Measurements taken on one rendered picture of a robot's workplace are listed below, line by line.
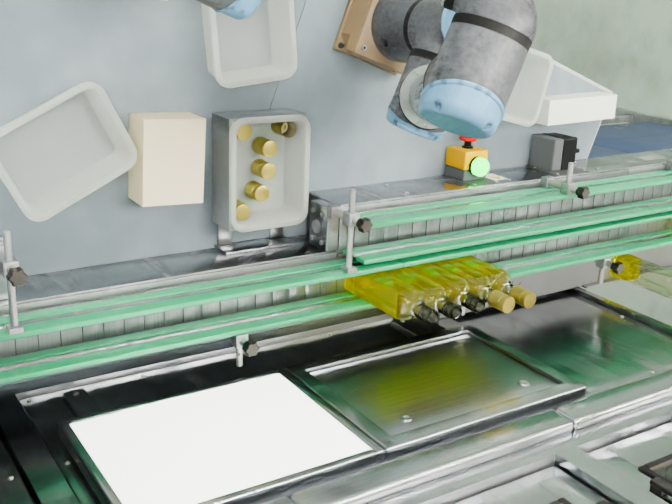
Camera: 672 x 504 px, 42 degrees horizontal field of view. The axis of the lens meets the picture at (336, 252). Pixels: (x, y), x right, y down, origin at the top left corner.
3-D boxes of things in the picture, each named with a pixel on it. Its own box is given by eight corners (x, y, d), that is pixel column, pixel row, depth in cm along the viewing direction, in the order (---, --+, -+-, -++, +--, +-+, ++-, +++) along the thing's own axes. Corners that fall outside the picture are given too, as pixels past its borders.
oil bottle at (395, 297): (343, 289, 183) (404, 325, 166) (344, 264, 181) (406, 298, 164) (365, 285, 186) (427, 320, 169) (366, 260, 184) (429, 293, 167)
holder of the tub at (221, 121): (212, 247, 178) (229, 258, 171) (211, 112, 169) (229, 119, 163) (285, 236, 187) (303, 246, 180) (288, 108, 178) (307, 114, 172)
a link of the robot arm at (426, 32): (464, 10, 172) (511, 15, 161) (439, 75, 173) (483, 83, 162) (421, -16, 165) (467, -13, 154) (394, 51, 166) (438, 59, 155)
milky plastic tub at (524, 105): (464, 29, 198) (490, 32, 192) (530, 53, 212) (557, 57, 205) (443, 104, 201) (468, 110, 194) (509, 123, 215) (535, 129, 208)
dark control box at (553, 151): (527, 164, 220) (551, 171, 213) (530, 133, 218) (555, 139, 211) (550, 162, 224) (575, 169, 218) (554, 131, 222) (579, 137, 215)
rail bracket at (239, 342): (212, 352, 170) (243, 379, 159) (211, 319, 168) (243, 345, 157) (230, 348, 172) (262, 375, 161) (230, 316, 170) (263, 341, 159)
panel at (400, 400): (58, 436, 146) (129, 549, 119) (57, 420, 145) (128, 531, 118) (467, 335, 193) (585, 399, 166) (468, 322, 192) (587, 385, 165)
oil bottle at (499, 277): (429, 272, 195) (495, 304, 178) (431, 249, 193) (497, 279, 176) (449, 268, 198) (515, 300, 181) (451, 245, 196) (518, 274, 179)
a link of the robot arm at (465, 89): (463, 75, 171) (543, 40, 117) (434, 146, 172) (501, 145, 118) (406, 51, 170) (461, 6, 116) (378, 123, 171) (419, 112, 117)
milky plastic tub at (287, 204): (212, 222, 176) (231, 234, 169) (211, 112, 168) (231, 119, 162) (287, 213, 185) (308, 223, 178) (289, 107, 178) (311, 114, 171)
